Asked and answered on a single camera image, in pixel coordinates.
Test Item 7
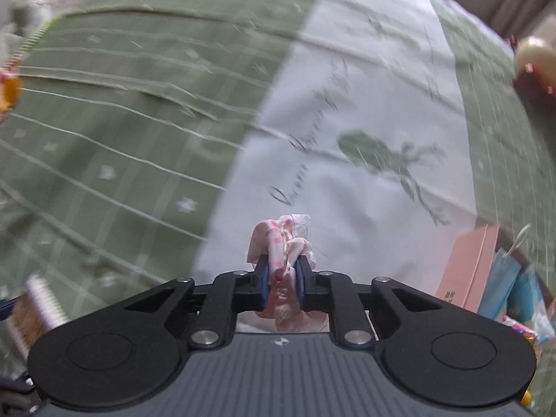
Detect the pink cardboard box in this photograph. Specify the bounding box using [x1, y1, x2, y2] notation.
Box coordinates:
[435, 225, 499, 312]

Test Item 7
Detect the orange toy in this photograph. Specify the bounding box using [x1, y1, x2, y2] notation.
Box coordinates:
[0, 68, 22, 113]

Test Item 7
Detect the cotton swab pack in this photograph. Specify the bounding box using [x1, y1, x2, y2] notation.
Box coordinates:
[7, 273, 70, 360]

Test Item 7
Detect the pink lace scrunchie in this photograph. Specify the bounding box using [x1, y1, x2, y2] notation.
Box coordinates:
[244, 214, 329, 333]

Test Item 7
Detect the grey white plush toy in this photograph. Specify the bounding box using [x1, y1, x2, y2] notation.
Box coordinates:
[1, 0, 55, 69]

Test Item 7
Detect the blue face mask pack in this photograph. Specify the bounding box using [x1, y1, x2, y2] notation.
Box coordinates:
[477, 248, 555, 348]

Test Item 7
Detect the cream round plush toy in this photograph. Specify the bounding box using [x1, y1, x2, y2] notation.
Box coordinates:
[510, 36, 555, 117]

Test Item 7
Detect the green white bedsheet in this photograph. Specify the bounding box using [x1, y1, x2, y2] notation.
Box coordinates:
[0, 0, 556, 417]

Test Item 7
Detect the pink snack packet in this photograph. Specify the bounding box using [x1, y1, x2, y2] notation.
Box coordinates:
[500, 315, 539, 348]

